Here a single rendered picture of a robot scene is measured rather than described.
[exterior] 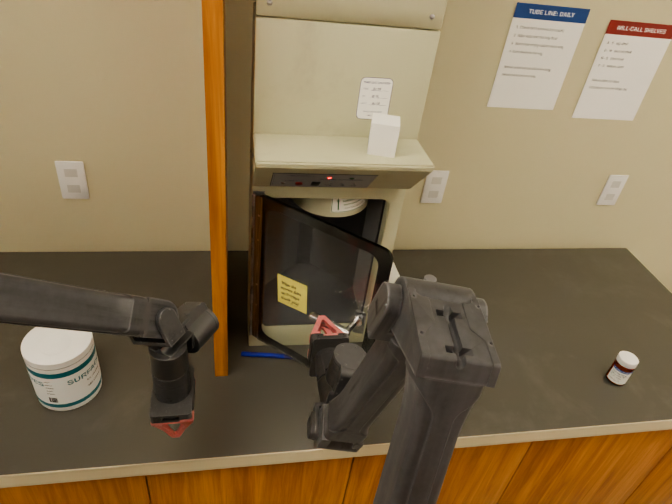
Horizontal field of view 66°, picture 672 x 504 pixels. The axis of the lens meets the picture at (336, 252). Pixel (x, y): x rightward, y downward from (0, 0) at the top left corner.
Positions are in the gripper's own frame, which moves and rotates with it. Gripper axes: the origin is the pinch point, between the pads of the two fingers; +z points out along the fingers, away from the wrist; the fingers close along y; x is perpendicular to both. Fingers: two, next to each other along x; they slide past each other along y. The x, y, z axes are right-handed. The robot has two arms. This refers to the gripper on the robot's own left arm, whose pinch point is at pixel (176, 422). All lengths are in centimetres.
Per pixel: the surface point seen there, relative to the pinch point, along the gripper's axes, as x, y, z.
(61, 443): 23.6, 8.9, 16.4
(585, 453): -100, 5, 33
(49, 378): 25.5, 16.5, 5.6
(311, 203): -27, 36, -23
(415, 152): -44, 26, -41
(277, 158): -17.8, 22.3, -40.6
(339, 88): -29, 32, -50
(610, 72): -117, 74, -44
